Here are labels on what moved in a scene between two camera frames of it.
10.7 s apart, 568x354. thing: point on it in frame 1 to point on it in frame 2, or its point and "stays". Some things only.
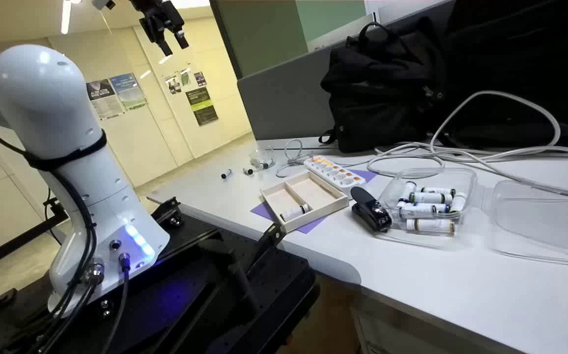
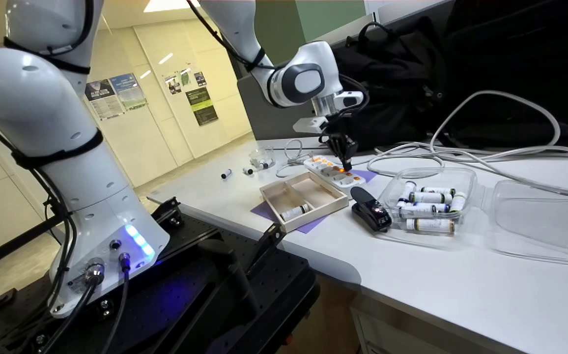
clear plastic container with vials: x=431 y=205 stays
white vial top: x=429 y=197 stays
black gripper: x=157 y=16 to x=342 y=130
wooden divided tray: x=303 y=201 stays
